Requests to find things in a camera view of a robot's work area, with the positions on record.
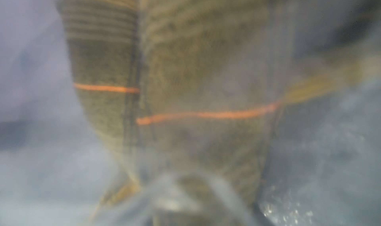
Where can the yellow plaid shirt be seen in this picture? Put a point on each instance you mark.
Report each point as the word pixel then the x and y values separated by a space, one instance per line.
pixel 187 94

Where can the clear plastic vacuum bag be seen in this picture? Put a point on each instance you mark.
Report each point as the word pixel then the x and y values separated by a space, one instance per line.
pixel 323 168

